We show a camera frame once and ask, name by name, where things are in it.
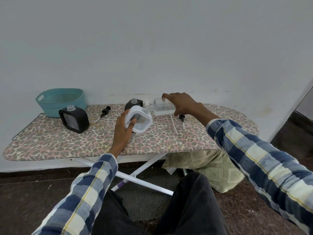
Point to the person's left hand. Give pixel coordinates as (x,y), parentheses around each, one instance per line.
(122,137)

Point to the person's right hand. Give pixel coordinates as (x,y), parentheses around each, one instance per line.
(187,105)

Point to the long-tube black pump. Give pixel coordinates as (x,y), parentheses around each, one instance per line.
(174,124)

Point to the tall clear plastic bottle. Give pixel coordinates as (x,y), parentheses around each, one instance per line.
(163,110)

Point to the white square dispenser bottle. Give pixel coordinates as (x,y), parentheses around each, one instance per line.
(146,124)

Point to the black soap dispenser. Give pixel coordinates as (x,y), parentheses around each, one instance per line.
(83,119)
(129,105)

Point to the person's left forearm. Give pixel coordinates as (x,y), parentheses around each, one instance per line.
(85,193)

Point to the person's right forearm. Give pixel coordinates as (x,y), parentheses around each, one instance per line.
(256,159)

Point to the person's black trousers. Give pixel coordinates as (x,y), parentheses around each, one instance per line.
(193,205)

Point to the leopard print ironing board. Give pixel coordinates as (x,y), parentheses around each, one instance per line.
(171,141)

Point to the teal plastic basket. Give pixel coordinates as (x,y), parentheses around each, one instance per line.
(61,105)

